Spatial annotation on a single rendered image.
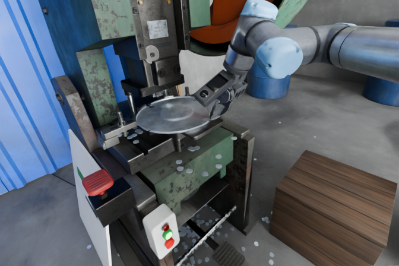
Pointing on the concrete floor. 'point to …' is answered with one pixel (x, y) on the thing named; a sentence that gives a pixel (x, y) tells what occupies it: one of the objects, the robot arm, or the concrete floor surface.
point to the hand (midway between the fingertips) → (210, 117)
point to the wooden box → (332, 212)
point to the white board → (82, 157)
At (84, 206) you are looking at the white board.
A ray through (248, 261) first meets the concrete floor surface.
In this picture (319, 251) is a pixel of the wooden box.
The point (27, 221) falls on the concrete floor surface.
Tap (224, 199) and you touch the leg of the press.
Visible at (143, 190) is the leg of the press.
